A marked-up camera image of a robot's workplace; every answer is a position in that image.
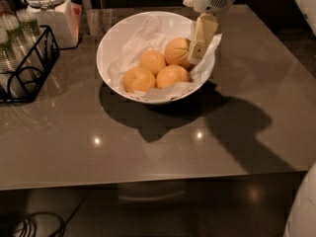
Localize stacked clear cups rear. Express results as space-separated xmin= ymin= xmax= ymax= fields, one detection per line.
xmin=16 ymin=9 xmax=40 ymax=42

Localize stacked clear cups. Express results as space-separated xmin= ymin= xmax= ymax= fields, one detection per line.
xmin=16 ymin=9 xmax=40 ymax=42
xmin=0 ymin=28 xmax=20 ymax=73
xmin=2 ymin=14 xmax=30 ymax=57

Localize white paper liner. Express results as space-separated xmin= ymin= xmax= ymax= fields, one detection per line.
xmin=107 ymin=15 xmax=223 ymax=103

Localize clear glass container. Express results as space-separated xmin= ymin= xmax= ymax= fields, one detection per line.
xmin=86 ymin=9 xmax=117 ymax=36

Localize black cable on floor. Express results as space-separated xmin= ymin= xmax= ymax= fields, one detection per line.
xmin=11 ymin=195 xmax=87 ymax=237

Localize stacked clear cups front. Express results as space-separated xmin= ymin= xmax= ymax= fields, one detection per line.
xmin=0 ymin=28 xmax=20 ymax=73

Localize stacked clear cups middle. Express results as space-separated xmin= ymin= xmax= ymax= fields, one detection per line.
xmin=2 ymin=14 xmax=30 ymax=57

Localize white lidded ceramic jar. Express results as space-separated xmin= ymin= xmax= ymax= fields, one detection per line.
xmin=26 ymin=0 xmax=82 ymax=49

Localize orange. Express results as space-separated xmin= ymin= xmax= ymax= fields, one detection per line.
xmin=164 ymin=38 xmax=192 ymax=69
xmin=122 ymin=67 xmax=155 ymax=93
xmin=156 ymin=65 xmax=190 ymax=89
xmin=138 ymin=49 xmax=167 ymax=76

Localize white ceramic bowl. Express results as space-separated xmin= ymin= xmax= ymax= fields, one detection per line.
xmin=96 ymin=10 xmax=216 ymax=105

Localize black wire rack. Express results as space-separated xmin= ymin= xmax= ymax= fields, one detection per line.
xmin=0 ymin=26 xmax=60 ymax=103

